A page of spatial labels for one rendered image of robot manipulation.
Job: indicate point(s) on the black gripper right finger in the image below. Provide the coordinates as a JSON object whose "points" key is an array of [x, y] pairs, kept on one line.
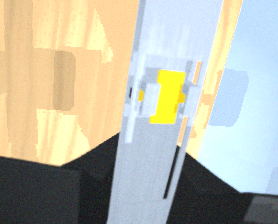
{"points": [[201, 197]]}

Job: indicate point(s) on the light wooden board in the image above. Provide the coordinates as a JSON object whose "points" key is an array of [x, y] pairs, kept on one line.
{"points": [[63, 74]]}

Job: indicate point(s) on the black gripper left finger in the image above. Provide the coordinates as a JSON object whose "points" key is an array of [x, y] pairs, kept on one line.
{"points": [[76, 192]]}

